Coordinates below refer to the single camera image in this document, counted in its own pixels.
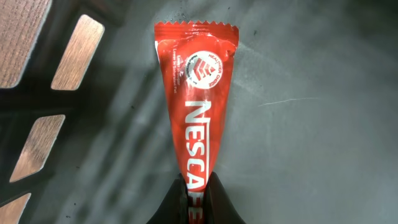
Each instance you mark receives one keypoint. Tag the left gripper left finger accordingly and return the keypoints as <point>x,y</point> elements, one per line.
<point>174,207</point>

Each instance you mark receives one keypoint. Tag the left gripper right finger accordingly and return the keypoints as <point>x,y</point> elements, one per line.
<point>218,208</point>

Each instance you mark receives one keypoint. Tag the red Nescafe sachet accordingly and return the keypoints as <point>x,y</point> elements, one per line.
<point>196,60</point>

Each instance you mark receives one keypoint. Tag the grey plastic shopping basket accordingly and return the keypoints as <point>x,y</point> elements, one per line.
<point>311,127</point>

